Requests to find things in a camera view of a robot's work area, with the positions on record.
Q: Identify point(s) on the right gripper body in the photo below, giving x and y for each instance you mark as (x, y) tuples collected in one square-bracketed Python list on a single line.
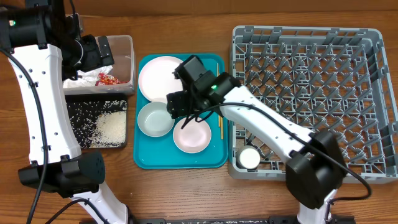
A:
[(179, 106)]

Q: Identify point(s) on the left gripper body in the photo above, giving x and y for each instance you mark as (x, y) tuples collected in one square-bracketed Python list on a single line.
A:
[(92, 56)]

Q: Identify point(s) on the white tissue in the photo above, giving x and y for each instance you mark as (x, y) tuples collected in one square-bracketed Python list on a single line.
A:
[(87, 79)]

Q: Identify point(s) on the red snack wrapper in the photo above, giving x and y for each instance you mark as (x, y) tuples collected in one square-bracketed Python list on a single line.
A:
[(105, 79)]

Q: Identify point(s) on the white bowl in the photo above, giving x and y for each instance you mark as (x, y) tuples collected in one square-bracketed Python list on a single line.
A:
[(154, 120)]

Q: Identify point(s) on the large white plate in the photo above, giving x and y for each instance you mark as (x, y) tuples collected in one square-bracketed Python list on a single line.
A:
[(156, 79)]

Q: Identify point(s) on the pink shallow bowl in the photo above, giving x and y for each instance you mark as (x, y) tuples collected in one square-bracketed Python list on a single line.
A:
[(193, 138)]

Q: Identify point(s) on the rice pile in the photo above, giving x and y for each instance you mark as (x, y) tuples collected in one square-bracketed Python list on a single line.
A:
[(110, 130)]

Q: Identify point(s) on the white paper cup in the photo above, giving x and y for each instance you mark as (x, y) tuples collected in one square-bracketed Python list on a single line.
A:
[(248, 158)]

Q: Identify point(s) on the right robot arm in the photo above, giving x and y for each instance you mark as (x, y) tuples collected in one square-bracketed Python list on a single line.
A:
[(314, 165)]

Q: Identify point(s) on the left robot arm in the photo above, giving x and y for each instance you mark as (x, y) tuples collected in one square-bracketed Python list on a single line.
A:
[(45, 47)]

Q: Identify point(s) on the grey dishwasher rack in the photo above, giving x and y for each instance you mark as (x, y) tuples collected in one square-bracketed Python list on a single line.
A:
[(326, 78)]

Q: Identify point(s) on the clear plastic bin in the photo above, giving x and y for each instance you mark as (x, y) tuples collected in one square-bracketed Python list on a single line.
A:
[(124, 69)]

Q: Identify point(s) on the wooden chopstick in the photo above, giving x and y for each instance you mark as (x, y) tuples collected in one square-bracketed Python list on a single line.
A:
[(221, 130), (217, 74)]

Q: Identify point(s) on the teal plastic tray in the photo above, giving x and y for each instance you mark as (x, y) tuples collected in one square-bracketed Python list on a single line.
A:
[(161, 152)]

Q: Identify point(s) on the black tray bin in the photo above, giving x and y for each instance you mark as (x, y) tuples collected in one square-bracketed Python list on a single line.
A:
[(84, 110)]

